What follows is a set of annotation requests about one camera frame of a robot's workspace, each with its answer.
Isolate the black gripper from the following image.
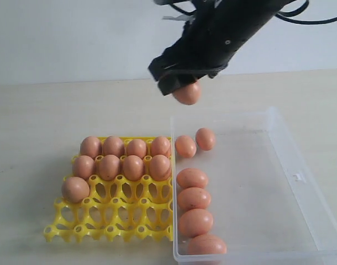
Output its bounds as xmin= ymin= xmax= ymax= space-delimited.
xmin=148 ymin=1 xmax=285 ymax=96

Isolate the brown egg nine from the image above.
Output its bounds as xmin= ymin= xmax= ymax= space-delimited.
xmin=172 ymin=82 xmax=202 ymax=105

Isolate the brown egg four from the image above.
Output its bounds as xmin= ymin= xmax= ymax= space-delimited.
xmin=150 ymin=136 xmax=171 ymax=157

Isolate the brown egg five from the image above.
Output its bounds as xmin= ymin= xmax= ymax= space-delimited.
xmin=195 ymin=128 xmax=216 ymax=151

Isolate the brown egg three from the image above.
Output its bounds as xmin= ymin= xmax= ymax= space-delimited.
xmin=127 ymin=139 xmax=147 ymax=159

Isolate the brown egg two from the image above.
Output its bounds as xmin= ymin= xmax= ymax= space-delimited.
xmin=102 ymin=136 xmax=125 ymax=158

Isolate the brown egg sixteen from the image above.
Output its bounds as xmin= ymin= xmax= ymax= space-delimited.
xmin=149 ymin=155 xmax=171 ymax=181

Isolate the brown egg eleven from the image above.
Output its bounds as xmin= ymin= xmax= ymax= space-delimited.
xmin=123 ymin=155 xmax=145 ymax=181

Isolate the brown egg ten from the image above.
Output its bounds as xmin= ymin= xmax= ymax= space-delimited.
xmin=176 ymin=168 xmax=209 ymax=189

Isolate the brown egg one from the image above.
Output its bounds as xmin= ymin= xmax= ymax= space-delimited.
xmin=80 ymin=136 xmax=102 ymax=159

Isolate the brown egg fourteen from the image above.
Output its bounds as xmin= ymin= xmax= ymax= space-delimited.
xmin=98 ymin=155 xmax=121 ymax=181

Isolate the brown egg eight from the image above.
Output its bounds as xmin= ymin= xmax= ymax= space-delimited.
xmin=72 ymin=155 xmax=96 ymax=180

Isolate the brown egg seven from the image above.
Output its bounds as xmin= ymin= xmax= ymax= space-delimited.
xmin=61 ymin=177 xmax=90 ymax=203

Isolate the brown egg six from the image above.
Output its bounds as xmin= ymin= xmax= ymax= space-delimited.
xmin=175 ymin=135 xmax=197 ymax=158

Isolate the brown egg twelve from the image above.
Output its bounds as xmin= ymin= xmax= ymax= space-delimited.
xmin=177 ymin=187 xmax=211 ymax=211

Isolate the yellow plastic egg tray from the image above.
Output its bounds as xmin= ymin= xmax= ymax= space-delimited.
xmin=44 ymin=173 xmax=173 ymax=242

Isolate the brown egg thirteen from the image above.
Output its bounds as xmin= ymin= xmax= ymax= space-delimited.
xmin=178 ymin=209 xmax=214 ymax=238

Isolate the clear plastic container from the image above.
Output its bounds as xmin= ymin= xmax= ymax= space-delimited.
xmin=171 ymin=107 xmax=337 ymax=264

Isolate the small white plastic clip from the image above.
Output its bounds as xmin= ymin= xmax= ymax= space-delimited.
xmin=292 ymin=173 xmax=306 ymax=183

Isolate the brown egg fifteen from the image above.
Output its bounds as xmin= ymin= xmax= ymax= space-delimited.
xmin=187 ymin=234 xmax=227 ymax=255

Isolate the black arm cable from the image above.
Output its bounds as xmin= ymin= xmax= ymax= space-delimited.
xmin=276 ymin=0 xmax=337 ymax=25

